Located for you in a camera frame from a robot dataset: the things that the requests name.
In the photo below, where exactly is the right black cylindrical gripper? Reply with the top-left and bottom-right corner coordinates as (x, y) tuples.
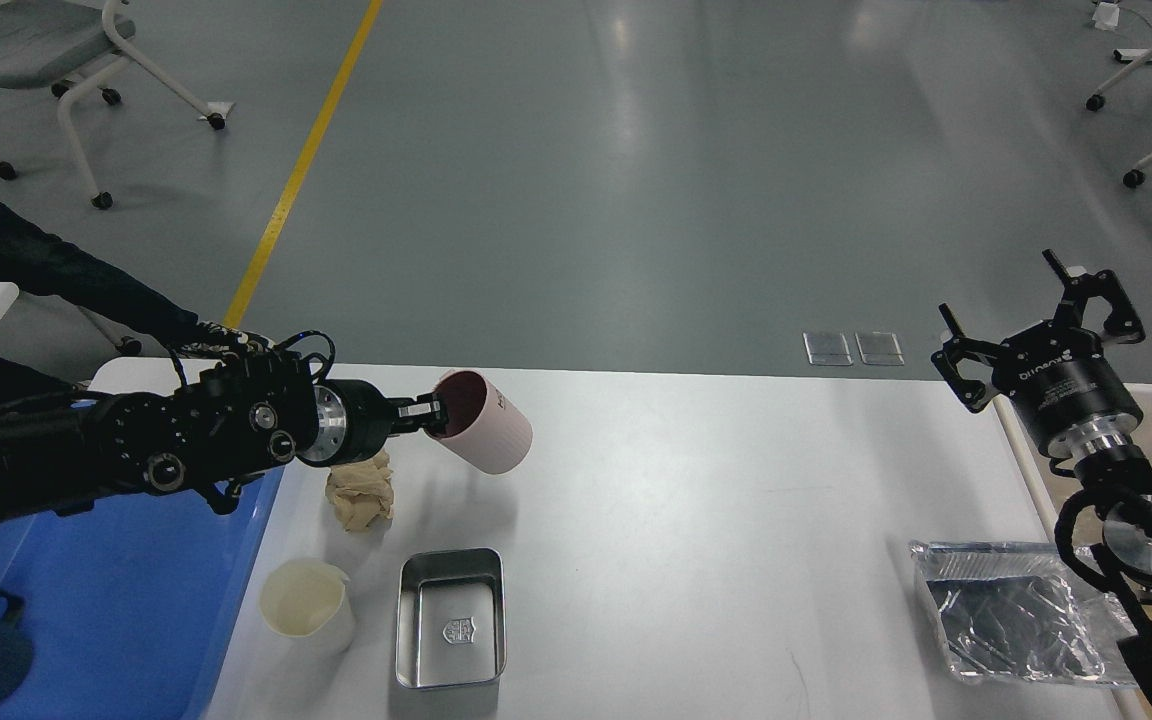
(931, 249), (1147, 458)

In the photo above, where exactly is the left black cylindrical gripper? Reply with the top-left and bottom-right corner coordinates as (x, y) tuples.
(297, 381), (448, 468)

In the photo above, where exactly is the pink plastic mug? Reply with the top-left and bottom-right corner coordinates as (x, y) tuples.
(426, 369), (532, 475)

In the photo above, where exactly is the rectangular steel container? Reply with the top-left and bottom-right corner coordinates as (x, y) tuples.
(396, 547), (507, 691)

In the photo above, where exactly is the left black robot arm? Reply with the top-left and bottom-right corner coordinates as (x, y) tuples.
(0, 334), (449, 523)

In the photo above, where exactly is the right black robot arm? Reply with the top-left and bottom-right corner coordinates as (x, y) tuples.
(931, 250), (1152, 706)

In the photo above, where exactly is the crumpled beige cloth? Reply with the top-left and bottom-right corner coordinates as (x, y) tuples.
(325, 450), (396, 533)

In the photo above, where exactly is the right floor socket plate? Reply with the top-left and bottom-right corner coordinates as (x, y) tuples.
(854, 331), (905, 366)

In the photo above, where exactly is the floor socket plate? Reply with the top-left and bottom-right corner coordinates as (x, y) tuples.
(803, 331), (854, 366)
(854, 331), (905, 366)

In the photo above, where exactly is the left floor socket plate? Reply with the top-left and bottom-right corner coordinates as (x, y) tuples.
(803, 331), (854, 366)

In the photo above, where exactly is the cream white cup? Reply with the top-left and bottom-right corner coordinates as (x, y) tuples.
(259, 559), (357, 655)

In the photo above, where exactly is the aluminium foil tray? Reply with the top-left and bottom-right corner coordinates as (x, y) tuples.
(908, 539), (1137, 689)

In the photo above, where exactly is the white floor power adapter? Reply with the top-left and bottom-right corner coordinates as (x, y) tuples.
(1091, 1), (1121, 33)

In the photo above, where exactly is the blue plastic tray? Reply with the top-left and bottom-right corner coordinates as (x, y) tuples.
(0, 470), (282, 719)

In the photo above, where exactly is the seated person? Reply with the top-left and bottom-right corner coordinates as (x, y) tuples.
(0, 202), (273, 359)

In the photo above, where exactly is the grey office chair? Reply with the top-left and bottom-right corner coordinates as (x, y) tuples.
(0, 1), (227, 210)

